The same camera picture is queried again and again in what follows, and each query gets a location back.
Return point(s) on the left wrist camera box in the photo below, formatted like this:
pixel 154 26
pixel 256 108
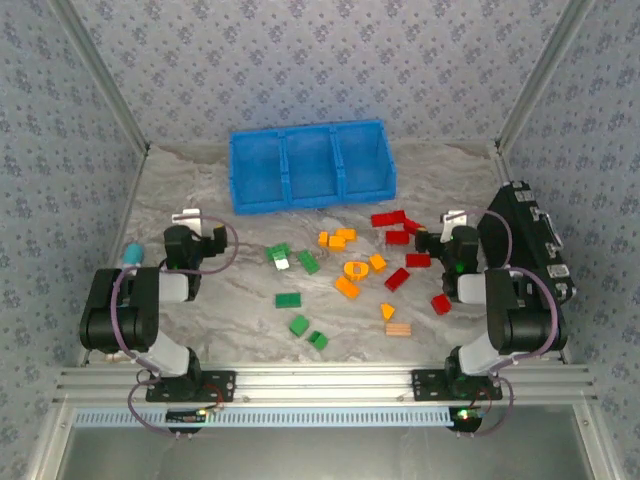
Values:
pixel 184 218

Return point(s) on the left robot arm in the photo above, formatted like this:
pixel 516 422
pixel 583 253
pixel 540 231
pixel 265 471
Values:
pixel 165 357

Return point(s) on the orange lego slope piece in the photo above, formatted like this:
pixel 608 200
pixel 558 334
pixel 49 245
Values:
pixel 387 311

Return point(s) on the aluminium frame post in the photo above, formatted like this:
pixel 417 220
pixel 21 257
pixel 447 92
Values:
pixel 104 75
pixel 541 75

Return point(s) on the black hard case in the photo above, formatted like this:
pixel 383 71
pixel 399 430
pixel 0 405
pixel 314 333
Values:
pixel 520 225

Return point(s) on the aluminium frame leg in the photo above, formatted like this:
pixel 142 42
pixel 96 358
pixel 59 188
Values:
pixel 592 440
pixel 55 440

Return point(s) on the blue three-compartment bin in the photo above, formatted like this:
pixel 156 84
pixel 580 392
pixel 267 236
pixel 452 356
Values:
pixel 310 202

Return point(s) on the orange lego arch piece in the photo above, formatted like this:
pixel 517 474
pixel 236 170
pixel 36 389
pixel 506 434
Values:
pixel 350 272

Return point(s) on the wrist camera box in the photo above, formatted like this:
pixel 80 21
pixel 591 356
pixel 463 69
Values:
pixel 455 216
pixel 184 218

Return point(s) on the light blue slotted duct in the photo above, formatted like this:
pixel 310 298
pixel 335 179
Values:
pixel 320 416

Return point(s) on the teal cylinder object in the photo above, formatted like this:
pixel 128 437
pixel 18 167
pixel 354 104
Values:
pixel 133 254

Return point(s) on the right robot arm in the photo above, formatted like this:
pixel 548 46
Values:
pixel 480 355

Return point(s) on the small circuit board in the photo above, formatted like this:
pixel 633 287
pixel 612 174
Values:
pixel 467 415
pixel 185 416

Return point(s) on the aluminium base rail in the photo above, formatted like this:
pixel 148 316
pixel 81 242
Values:
pixel 320 385

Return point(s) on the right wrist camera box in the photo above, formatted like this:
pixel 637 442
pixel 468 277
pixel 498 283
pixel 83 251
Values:
pixel 455 216

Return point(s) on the small wooden block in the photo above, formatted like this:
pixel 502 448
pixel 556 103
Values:
pixel 398 329

